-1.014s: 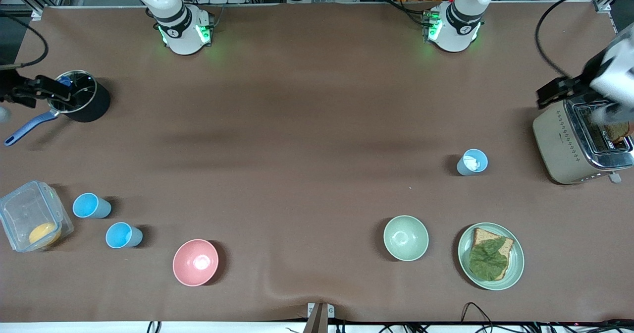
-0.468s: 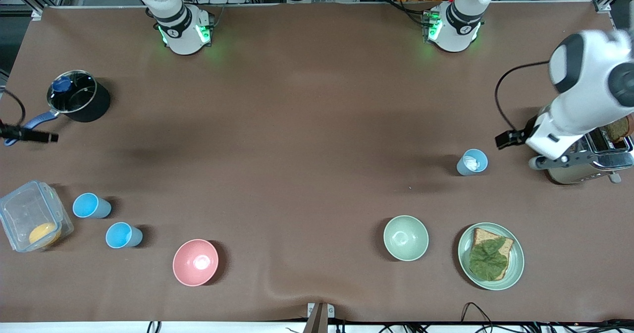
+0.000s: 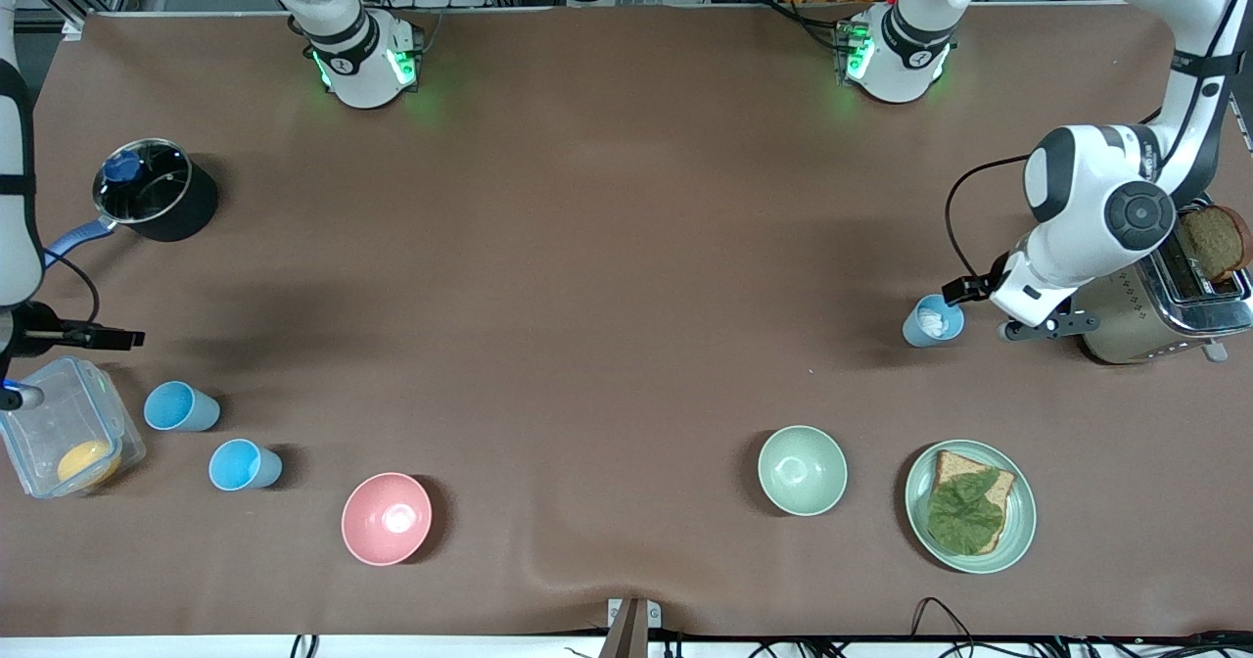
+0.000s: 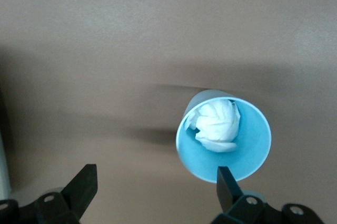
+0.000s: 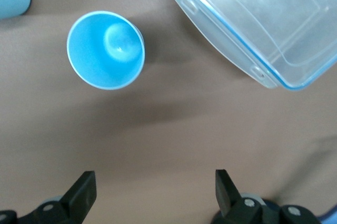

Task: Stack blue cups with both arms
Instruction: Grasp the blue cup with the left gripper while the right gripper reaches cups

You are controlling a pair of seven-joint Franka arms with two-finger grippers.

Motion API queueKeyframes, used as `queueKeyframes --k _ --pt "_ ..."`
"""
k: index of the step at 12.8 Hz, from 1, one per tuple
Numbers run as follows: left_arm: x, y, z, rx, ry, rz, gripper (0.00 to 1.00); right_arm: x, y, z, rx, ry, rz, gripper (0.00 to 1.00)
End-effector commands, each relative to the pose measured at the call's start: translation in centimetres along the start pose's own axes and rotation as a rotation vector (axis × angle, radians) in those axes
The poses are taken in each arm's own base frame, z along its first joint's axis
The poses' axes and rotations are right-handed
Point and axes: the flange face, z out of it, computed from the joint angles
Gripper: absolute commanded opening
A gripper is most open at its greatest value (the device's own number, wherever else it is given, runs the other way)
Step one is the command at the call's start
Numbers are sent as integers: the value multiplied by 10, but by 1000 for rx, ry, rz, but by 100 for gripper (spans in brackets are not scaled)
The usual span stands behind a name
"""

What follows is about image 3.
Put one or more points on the light blue plastic cup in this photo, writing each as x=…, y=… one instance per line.
x=925, y=330
x=243, y=465
x=179, y=406

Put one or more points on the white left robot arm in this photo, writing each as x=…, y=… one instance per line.
x=1087, y=188

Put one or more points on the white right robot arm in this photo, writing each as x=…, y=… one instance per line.
x=362, y=61

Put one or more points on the clear plastic food container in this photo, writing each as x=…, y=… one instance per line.
x=59, y=423

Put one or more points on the silver beige toaster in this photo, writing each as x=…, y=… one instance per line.
x=1126, y=325

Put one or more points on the yellow round fruit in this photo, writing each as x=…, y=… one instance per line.
x=88, y=462

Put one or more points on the light brown bread slice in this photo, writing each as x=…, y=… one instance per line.
x=954, y=464

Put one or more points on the dark brown bread slice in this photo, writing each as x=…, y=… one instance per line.
x=1214, y=242

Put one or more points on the pale green plate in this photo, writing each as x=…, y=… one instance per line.
x=1018, y=526

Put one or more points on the green lettuce leaf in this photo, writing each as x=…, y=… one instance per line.
x=964, y=513

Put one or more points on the glass lid blue knob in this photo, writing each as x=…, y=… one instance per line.
x=147, y=190

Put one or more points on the pale green bowl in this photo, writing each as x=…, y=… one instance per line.
x=802, y=470

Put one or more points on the pink bowl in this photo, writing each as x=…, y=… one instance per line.
x=386, y=519

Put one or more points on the brown table cloth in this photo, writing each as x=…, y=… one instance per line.
x=626, y=394

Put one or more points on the aluminium profile post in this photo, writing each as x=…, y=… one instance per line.
x=633, y=629

